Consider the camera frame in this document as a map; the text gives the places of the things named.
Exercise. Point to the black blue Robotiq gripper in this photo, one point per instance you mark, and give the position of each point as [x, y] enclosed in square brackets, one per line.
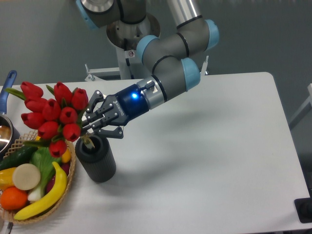
[127, 104]

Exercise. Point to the red tulip bouquet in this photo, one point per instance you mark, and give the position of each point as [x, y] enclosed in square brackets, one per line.
[58, 119]

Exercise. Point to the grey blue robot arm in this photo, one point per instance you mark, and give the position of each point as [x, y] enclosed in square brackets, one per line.
[171, 68]

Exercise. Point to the dark grey ribbed vase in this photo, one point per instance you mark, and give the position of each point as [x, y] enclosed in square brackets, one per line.
[98, 162]

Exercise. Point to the yellow squash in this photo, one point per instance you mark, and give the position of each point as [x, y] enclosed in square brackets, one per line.
[66, 156]

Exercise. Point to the purple red vegetable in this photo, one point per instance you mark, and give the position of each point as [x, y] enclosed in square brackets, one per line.
[66, 168]

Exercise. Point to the woven wicker basket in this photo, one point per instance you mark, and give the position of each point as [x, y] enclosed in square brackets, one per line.
[8, 215]

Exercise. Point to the green bok choy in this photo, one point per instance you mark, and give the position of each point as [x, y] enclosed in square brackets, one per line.
[43, 161]

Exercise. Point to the yellow banana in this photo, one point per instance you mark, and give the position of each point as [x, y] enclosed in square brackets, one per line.
[46, 202]

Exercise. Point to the green cucumber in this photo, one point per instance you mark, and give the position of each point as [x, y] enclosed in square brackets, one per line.
[20, 156]

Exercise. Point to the beige round disc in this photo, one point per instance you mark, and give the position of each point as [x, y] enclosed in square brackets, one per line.
[26, 176]

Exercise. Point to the yellow bell pepper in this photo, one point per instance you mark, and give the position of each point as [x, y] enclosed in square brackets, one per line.
[6, 178]

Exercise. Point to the orange fruit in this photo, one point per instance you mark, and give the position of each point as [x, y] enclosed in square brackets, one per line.
[13, 199]

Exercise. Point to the black device at table edge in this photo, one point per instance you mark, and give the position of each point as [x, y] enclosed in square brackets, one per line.
[304, 209]

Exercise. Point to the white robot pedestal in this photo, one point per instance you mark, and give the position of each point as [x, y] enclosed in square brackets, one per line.
[126, 65]

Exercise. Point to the blue handled saucepan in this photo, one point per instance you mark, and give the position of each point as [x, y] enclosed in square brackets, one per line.
[8, 133]

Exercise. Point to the white metal frame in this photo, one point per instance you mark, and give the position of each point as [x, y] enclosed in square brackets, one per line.
[302, 111]

